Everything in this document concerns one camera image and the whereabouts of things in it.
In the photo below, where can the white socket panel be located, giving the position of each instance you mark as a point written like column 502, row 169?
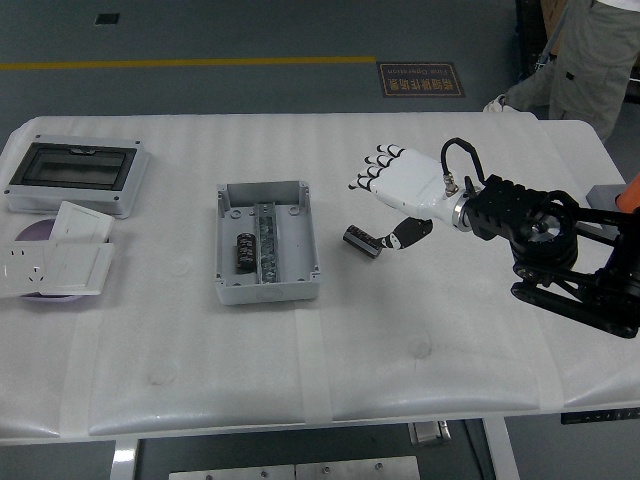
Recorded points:
column 20, row 270

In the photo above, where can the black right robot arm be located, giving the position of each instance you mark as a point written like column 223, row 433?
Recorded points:
column 505, row 205

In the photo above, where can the small white switch panel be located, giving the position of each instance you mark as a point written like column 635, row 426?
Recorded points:
column 80, row 222

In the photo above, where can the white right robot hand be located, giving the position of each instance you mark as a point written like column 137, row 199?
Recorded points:
column 410, row 180

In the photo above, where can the black floor hatch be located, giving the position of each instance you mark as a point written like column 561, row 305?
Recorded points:
column 106, row 19

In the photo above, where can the person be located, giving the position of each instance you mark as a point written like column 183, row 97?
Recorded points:
column 595, row 60

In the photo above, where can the purple round plate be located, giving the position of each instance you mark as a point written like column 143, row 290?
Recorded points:
column 35, row 232

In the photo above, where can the black cylindrical battery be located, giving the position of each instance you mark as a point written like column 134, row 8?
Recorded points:
column 361, row 240

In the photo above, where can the black table control panel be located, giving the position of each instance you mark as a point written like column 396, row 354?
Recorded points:
column 600, row 416

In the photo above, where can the brown-black cylindrical battery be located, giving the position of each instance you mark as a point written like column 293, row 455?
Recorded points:
column 245, row 252

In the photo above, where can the large white switch panel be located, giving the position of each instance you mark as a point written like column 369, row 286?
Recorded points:
column 75, row 265

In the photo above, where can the grey box with dark window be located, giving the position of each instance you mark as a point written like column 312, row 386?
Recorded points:
column 70, row 170

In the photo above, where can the white foam mat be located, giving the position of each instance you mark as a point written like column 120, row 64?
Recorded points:
column 350, row 350

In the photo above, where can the person's hand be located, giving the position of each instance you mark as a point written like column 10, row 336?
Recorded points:
column 495, row 103

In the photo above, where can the white tape strip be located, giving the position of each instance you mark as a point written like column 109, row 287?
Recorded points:
column 550, row 380
column 80, row 375
column 314, row 370

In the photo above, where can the open grey junction box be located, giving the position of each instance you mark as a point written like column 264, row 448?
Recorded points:
column 295, row 250

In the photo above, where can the metal mounting rail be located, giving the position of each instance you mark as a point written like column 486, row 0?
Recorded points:
column 267, row 245

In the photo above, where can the grey block base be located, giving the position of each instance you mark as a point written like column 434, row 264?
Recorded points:
column 602, row 195

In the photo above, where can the metal bracket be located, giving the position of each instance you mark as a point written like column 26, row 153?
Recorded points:
column 430, row 433

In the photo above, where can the dark floor sign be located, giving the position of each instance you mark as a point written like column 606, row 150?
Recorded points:
column 420, row 80

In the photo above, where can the white table leg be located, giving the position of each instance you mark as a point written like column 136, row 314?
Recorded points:
column 502, row 450
column 124, row 460

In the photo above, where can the grey metal plate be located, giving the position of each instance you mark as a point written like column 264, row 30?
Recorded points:
column 230, row 473
column 357, row 469

